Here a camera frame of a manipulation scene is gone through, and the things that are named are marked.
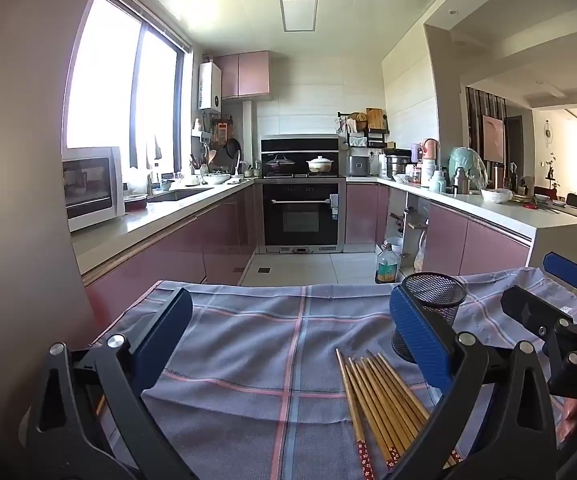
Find pink wall cabinets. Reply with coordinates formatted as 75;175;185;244
213;51;270;100

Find grey checked tablecloth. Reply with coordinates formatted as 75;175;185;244
91;266;577;480

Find pink base cabinets below sink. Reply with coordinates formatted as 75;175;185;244
83;182;259;306

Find green fan in plastic cover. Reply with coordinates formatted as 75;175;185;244
449;146;489;191

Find white microwave oven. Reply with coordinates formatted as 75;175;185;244
62;146;125;233

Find steel cooking pot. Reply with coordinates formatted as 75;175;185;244
385;149;412;178

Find black mesh utensil holder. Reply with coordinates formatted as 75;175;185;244
391;272;468;363

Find white casserole pot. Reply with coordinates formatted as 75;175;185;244
307;155;338;174

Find large kitchen window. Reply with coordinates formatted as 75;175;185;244
66;0;192;173

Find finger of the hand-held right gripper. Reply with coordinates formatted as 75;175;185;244
543;252;577;311
500;287;577;366

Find pink curved base cabinets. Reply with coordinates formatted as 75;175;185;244
421;200;532;277

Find black pot with glass lid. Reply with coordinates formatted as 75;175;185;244
264;154;297;176

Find kitchen sink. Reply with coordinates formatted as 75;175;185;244
147;187;214;203

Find white wall water heater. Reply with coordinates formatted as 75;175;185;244
198;62;222;112

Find grey refrigerator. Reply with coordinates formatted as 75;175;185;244
0;0;99;356

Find ceiling light panel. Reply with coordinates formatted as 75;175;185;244
279;0;318;32

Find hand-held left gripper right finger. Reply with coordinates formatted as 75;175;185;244
383;285;574;480

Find black range hood stove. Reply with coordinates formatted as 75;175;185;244
260;135;340;178

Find black wall storage rack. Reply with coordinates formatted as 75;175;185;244
337;110;389;150

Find framed beige wall picture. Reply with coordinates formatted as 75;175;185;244
483;114;505;161

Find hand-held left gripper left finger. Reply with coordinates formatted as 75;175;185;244
18;287;194;480

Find cooking oil bottle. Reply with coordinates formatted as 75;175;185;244
376;243;400;284

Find bunch of wooden chopsticks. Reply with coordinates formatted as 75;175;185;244
336;348;464;480

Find black built-in oven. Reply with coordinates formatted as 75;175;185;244
261;180;345;253

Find pink base cabinet beside oven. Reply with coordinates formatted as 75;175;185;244
345;182;389;246

